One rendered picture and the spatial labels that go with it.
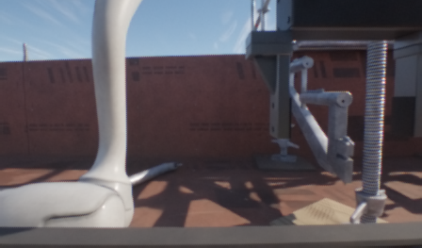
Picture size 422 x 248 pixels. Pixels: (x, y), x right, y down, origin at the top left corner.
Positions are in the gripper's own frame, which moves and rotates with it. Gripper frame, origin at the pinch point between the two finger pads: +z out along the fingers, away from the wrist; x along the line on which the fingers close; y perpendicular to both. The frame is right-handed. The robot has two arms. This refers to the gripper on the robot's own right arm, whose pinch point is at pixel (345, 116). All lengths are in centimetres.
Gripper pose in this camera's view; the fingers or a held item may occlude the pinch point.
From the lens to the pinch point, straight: 25.5
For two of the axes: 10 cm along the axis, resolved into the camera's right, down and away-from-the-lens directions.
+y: 0.0, 0.8, -10.0
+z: 0.1, 10.0, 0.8
